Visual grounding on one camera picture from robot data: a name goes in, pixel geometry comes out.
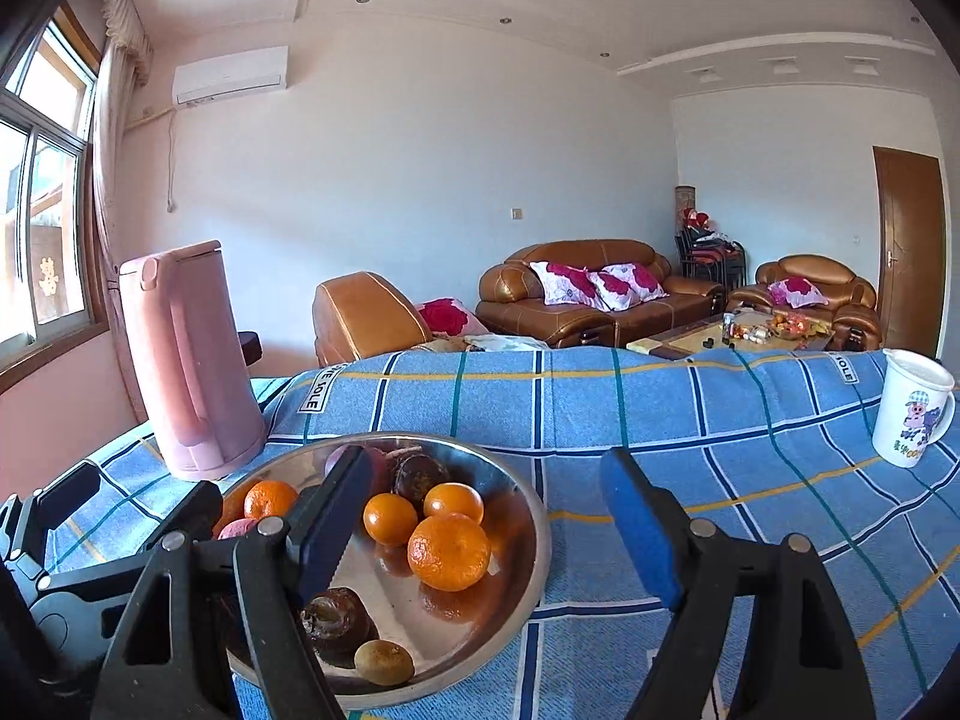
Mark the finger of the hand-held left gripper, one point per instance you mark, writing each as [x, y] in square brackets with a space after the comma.
[67, 499]
[187, 506]

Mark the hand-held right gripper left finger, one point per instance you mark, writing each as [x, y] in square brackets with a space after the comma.
[330, 532]

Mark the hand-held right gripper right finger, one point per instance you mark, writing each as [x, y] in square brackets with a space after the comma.
[645, 532]

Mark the pink round radish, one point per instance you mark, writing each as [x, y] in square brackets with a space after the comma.
[234, 527]

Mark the small orange mandarin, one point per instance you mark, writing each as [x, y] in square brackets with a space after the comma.
[390, 517]
[453, 502]

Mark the large orange mandarin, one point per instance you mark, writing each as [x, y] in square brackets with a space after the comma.
[448, 551]
[270, 499]

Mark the purple round radish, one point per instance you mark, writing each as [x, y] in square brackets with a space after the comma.
[381, 469]

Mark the small olive yellow citrus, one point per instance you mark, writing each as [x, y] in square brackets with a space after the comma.
[384, 661]

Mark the stainless steel bowl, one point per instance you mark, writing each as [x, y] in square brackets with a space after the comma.
[457, 622]

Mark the blue plaid cloth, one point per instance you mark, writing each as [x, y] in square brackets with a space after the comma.
[675, 405]

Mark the pink electric kettle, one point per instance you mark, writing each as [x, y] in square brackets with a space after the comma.
[187, 367]

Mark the dark maroon stool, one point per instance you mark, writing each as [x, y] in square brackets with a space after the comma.
[251, 349]

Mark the wooden coffee table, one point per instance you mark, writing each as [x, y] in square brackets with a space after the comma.
[675, 341]

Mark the tan leather armchair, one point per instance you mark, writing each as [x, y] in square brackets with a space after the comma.
[367, 315]

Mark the white plastic bag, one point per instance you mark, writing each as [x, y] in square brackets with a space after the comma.
[499, 343]

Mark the pile of snacks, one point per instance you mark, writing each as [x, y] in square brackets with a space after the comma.
[772, 326]

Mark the pink pillow with red flower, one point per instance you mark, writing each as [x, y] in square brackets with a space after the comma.
[446, 315]

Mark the white pillow with red flowers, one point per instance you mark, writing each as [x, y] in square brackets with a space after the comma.
[630, 281]
[566, 281]

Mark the stacked dark chairs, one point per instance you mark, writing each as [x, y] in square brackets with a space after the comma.
[709, 255]

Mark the small white red flower pillow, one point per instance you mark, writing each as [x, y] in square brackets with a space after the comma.
[796, 291]

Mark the white cartoon print mug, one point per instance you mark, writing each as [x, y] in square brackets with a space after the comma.
[911, 420]

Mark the brown leather three-seat sofa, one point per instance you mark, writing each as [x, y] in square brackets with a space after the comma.
[570, 251]

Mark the wooden framed window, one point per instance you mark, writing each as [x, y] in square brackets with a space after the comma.
[37, 202]

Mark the brown leather armchair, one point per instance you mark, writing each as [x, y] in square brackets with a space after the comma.
[817, 268]

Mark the red plush toy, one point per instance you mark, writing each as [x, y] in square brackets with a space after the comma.
[694, 219]

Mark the pink curtain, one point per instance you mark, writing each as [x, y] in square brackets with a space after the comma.
[120, 165]

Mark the tall brown floor vase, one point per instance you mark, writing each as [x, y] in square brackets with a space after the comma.
[684, 196]

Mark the brown wooden door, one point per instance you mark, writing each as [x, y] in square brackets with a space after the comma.
[907, 247]

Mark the white wall air conditioner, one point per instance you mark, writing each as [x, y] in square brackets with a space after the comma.
[229, 75]

